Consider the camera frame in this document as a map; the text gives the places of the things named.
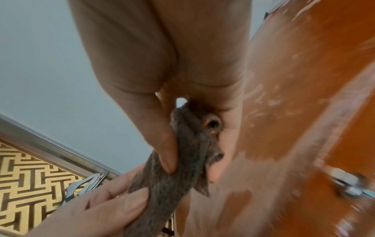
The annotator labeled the wooden folding luggage rack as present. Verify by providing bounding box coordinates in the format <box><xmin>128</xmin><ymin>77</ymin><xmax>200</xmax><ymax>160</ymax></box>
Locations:
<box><xmin>59</xmin><ymin>172</ymin><xmax>111</xmax><ymax>207</ymax></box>

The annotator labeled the person's left hand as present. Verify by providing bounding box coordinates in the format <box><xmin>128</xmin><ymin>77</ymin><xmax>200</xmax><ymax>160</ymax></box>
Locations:
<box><xmin>25</xmin><ymin>163</ymin><xmax>151</xmax><ymax>237</ymax></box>

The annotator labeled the brown cleaning cloth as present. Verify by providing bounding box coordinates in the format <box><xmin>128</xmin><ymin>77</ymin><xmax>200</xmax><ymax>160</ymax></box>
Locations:
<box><xmin>121</xmin><ymin>102</ymin><xmax>226</xmax><ymax>237</ymax></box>

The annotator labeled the red wooden table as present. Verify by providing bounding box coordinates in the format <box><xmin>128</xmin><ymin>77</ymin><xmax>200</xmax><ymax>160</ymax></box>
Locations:
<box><xmin>173</xmin><ymin>0</ymin><xmax>375</xmax><ymax>237</ymax></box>

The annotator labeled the silver metal latch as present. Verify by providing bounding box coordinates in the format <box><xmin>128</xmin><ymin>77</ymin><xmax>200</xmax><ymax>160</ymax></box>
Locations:
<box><xmin>328</xmin><ymin>168</ymin><xmax>375</xmax><ymax>200</ymax></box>

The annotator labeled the gold lattice screen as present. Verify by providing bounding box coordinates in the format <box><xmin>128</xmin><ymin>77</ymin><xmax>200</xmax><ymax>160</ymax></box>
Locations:
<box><xmin>0</xmin><ymin>136</ymin><xmax>89</xmax><ymax>237</ymax></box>

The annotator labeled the person's right hand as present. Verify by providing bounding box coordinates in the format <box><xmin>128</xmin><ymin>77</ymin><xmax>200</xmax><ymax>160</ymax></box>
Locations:
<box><xmin>68</xmin><ymin>0</ymin><xmax>254</xmax><ymax>184</ymax></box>

